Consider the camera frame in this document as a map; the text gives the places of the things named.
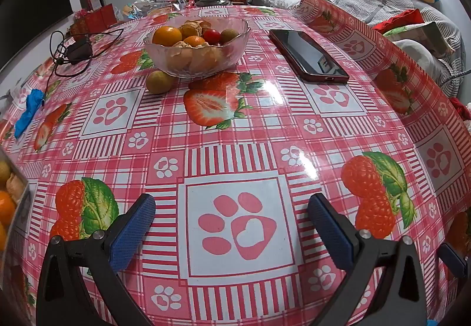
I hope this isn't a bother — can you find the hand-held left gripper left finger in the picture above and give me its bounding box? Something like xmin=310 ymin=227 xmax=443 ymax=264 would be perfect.
xmin=36 ymin=194 xmax=157 ymax=326

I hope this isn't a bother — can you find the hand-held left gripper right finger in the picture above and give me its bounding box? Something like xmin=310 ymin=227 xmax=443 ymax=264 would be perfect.
xmin=308 ymin=194 xmax=437 ymax=326

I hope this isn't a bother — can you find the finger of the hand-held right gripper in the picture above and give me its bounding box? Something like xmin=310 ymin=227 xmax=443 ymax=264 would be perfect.
xmin=439 ymin=243 xmax=468 ymax=279

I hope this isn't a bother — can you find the white tray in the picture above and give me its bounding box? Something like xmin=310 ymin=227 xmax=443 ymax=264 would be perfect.
xmin=0 ymin=149 xmax=33 ymax=268

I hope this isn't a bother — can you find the clear glass bowl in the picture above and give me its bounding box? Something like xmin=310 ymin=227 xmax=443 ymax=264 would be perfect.
xmin=143 ymin=16 xmax=251 ymax=77

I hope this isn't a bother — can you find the pink checked printed tablecloth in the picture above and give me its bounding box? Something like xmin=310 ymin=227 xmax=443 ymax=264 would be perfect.
xmin=0 ymin=0 xmax=471 ymax=326

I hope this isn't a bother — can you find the red white plush toy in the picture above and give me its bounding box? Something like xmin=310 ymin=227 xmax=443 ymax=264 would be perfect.
xmin=449 ymin=96 xmax=471 ymax=135

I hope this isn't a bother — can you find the blue plastic bag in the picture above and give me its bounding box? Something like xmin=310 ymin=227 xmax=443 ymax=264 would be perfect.
xmin=14 ymin=89 xmax=45 ymax=139

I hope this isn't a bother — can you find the dark red smartphone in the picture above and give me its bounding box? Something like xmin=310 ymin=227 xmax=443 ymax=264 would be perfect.
xmin=268 ymin=29 xmax=349 ymax=84

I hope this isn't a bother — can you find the white pillow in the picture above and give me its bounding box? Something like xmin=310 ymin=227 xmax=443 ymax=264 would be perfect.
xmin=399 ymin=39 xmax=447 ymax=80

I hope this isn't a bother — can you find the stack of red gift boxes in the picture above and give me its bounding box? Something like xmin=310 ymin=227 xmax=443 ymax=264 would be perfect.
xmin=70 ymin=4 xmax=119 ymax=36

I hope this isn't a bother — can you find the red cushion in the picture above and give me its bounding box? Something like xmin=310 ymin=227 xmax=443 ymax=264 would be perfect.
xmin=372 ymin=9 xmax=425 ymax=34

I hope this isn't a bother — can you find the clear plastic bag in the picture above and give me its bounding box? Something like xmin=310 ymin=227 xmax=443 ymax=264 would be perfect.
xmin=121 ymin=0 xmax=173 ymax=18

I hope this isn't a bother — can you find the grey braided cable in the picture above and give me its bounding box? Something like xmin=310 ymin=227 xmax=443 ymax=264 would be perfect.
xmin=440 ymin=69 xmax=471 ymax=89

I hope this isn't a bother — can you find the black power adapter with cable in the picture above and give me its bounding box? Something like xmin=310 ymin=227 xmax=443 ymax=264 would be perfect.
xmin=49 ymin=28 xmax=126 ymax=78

